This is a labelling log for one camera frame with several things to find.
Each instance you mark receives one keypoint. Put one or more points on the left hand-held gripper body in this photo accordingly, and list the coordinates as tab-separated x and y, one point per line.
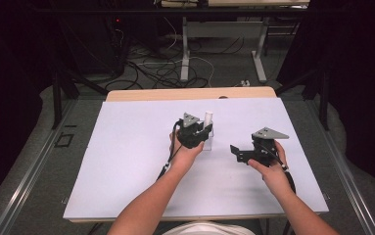
188	135

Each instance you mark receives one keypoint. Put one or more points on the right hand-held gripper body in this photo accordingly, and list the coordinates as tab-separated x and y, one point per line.
265	147

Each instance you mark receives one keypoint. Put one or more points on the small white rectangular block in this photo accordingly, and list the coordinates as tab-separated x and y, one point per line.
208	117

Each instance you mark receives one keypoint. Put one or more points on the clear plastic box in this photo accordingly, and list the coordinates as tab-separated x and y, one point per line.
209	145

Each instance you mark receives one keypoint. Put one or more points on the person's left hand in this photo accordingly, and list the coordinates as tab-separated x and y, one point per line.
183	160

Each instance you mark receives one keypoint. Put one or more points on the person's right hand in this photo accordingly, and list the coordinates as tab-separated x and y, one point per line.
273	176

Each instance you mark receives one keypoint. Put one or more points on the white power strip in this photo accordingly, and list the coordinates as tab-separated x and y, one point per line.
245	83

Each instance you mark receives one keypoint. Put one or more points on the black metal stand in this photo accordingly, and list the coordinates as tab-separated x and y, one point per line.
323	94
59	94

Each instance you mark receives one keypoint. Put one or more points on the person's white shirt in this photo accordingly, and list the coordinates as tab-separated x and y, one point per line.
208	229

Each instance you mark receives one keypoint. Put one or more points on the white-legged desk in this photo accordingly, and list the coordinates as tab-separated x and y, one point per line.
227	29

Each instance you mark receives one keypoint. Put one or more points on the black computer tower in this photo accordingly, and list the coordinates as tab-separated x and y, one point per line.
118	45

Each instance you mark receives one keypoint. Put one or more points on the metal floor rail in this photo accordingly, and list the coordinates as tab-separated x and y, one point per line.
28	182
341	166

